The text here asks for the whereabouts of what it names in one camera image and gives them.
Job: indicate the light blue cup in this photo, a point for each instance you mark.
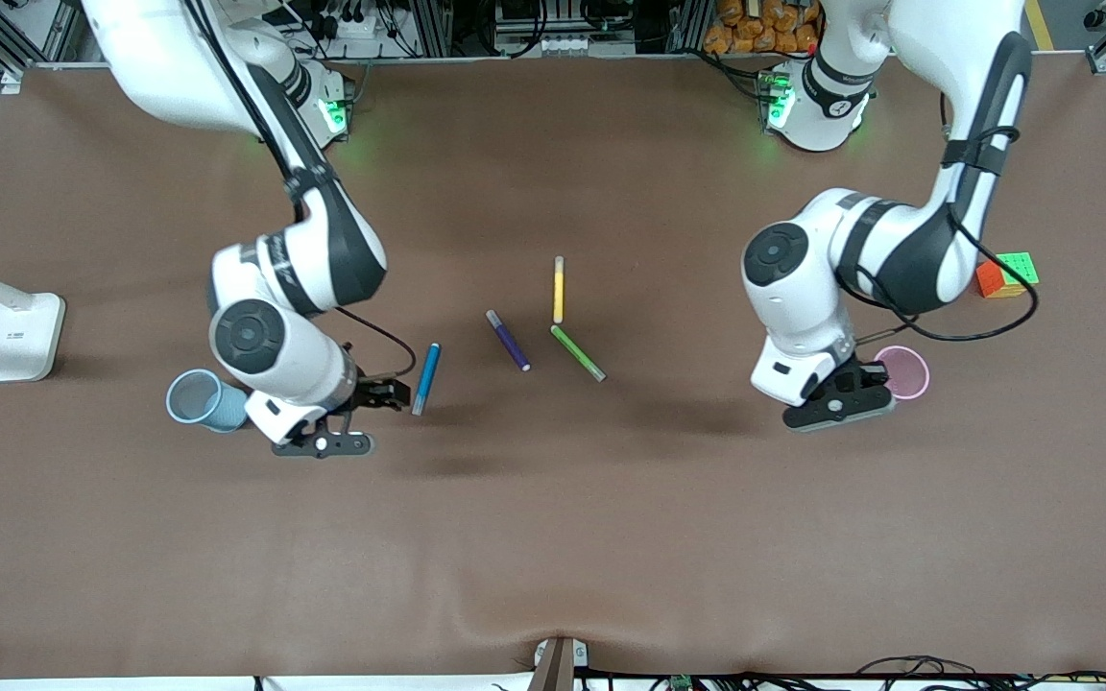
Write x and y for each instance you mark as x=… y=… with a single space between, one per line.
x=193 y=395

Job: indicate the blue marker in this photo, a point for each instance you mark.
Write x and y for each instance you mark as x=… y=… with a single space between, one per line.
x=426 y=379

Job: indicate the purple marker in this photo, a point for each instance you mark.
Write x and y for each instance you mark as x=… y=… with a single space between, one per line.
x=510 y=343

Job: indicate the yellow marker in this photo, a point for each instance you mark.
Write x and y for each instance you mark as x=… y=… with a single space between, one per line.
x=558 y=293

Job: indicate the pink cup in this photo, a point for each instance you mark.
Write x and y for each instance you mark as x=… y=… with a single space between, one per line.
x=908 y=374

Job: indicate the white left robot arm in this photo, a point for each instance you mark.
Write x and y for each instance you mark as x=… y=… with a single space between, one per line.
x=803 y=307

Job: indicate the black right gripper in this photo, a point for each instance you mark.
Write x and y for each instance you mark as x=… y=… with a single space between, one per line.
x=372 y=393

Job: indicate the white lamp stand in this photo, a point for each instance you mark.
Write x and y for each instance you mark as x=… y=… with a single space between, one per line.
x=20 y=336

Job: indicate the colourful puzzle cube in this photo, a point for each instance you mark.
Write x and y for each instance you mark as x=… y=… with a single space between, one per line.
x=1014 y=269

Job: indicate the white connector strip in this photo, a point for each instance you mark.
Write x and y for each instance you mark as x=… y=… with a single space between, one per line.
x=567 y=44

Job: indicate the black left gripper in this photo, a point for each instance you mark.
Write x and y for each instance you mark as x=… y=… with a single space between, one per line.
x=868 y=369

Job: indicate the bag of orange items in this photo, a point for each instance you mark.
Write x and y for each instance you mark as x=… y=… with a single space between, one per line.
x=755 y=34

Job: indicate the small green circuit board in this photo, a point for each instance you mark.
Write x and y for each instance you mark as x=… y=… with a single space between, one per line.
x=680 y=683

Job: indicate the green marker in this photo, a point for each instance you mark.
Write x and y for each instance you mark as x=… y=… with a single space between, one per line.
x=576 y=351

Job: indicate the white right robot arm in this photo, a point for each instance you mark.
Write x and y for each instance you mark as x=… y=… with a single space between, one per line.
x=294 y=365

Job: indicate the white power strip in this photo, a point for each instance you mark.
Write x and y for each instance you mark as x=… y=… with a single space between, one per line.
x=366 y=27

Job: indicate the brown table mat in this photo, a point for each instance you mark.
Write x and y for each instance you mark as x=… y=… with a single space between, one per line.
x=553 y=528

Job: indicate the black caster wheel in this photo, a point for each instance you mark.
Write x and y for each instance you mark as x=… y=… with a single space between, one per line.
x=1096 y=16

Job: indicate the wooden camera mount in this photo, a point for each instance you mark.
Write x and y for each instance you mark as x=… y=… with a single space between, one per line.
x=558 y=667

